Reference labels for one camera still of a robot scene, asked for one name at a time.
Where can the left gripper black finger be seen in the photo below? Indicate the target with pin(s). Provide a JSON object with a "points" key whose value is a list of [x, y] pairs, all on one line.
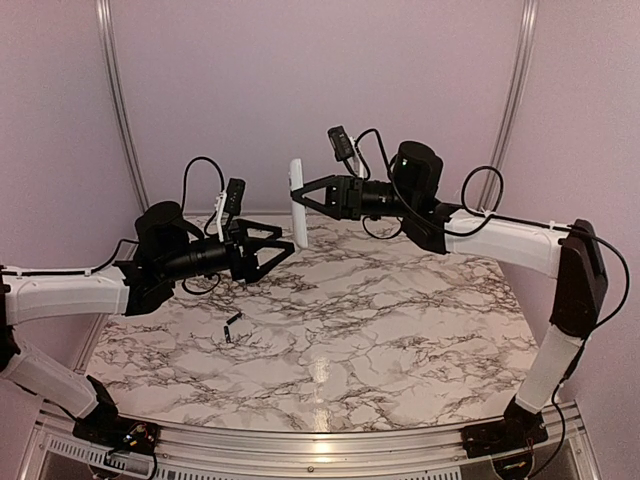
{"points": [[253, 229], [261, 256]]}

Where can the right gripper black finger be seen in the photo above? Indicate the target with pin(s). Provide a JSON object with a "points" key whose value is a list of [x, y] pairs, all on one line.
{"points": [[318, 184], [326, 210]]}

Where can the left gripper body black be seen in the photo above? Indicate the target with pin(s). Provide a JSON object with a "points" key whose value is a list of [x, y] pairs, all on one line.
{"points": [[233, 261]]}

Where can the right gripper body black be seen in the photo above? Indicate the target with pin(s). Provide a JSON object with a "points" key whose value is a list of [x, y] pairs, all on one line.
{"points": [[357, 204]]}

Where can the white remote control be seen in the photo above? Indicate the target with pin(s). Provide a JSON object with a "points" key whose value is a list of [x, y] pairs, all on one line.
{"points": [[298, 211]]}

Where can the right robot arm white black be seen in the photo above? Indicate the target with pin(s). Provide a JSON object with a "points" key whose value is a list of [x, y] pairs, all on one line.
{"points": [[569, 254]]}

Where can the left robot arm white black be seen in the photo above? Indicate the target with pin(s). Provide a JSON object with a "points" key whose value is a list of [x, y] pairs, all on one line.
{"points": [[169, 249]]}

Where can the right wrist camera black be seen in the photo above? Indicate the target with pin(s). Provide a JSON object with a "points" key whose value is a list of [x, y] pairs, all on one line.
{"points": [[343, 148]]}

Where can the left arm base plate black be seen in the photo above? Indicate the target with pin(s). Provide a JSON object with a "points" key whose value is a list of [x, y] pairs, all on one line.
{"points": [[125, 434]]}

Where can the right aluminium frame post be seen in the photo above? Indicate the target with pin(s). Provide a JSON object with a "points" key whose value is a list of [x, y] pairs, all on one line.
{"points": [[515, 92]]}

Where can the aluminium frame post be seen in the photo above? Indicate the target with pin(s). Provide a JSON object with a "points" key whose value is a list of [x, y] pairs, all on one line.
{"points": [[515, 92], [115, 85]]}

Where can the left aluminium frame post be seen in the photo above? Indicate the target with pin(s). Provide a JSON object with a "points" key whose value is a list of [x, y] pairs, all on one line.
{"points": [[115, 85]]}

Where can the front aluminium rail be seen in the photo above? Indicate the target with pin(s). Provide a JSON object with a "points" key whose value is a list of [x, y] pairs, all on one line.
{"points": [[191, 452]]}

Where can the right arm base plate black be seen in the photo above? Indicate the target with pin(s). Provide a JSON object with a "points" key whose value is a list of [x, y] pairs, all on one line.
{"points": [[501, 436]]}

